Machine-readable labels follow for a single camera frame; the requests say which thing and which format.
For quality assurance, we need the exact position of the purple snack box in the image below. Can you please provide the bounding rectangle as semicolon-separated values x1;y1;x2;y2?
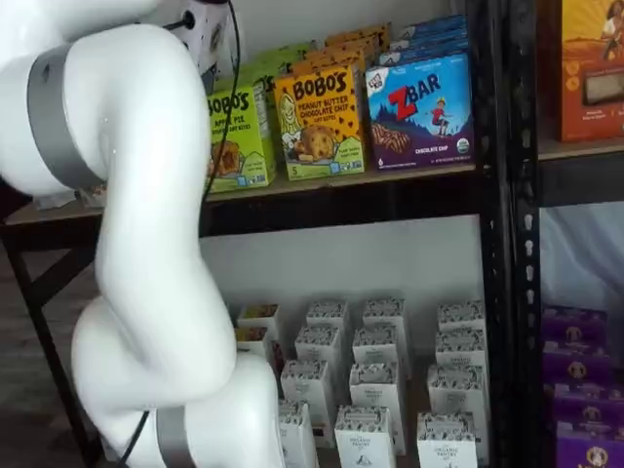
550;379;624;438
542;338;613;386
555;431;624;468
542;304;609;345

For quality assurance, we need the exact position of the blue Zbar chocolate chip box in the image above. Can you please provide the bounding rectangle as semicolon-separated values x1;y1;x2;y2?
397;13;469;43
365;51;476;172
378;32;470;64

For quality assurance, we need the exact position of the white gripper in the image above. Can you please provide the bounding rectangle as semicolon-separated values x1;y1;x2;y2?
179;0;231;69

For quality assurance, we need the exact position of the yellow pasta box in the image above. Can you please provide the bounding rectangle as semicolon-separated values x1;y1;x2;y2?
233;325;274;362
236;303;283;335

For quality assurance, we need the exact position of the black cable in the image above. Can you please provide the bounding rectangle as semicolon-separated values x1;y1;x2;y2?
119;410;152;467
202;0;243;201

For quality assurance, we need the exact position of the white cartons group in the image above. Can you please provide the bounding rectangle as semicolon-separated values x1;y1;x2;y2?
233;292;493;468

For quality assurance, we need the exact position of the black metal shelf rack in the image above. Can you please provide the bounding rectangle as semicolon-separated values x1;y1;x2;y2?
0;0;513;468

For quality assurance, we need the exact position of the black keyhole post rack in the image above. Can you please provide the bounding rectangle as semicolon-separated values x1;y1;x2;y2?
504;0;624;468

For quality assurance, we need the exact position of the orange Bobo's peanut butter box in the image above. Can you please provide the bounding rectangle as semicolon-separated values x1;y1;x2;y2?
273;63;367;182
324;22;392;54
291;47;368;74

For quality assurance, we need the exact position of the large orange food box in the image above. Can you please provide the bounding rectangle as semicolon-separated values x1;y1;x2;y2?
555;0;624;143

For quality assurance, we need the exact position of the brown particle board shelf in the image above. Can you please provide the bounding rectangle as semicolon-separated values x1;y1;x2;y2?
0;163;479;228

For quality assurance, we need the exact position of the white floral print box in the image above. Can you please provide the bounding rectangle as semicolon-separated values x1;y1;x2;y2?
427;364;490;462
351;325;401;367
305;298;351;332
437;300;487;335
348;362;406;454
333;404;398;468
416;411;479;468
434;330;488;370
362;296;407;332
293;325;343;381
280;359;337;448
276;399;321;468

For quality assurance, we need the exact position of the green Bobo's apple pie box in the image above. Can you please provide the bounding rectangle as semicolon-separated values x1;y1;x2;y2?
255;42;316;64
238;58;298;83
205;72;278;195

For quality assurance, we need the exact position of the black metal table leg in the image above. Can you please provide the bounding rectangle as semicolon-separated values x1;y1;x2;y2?
0;243;106;468

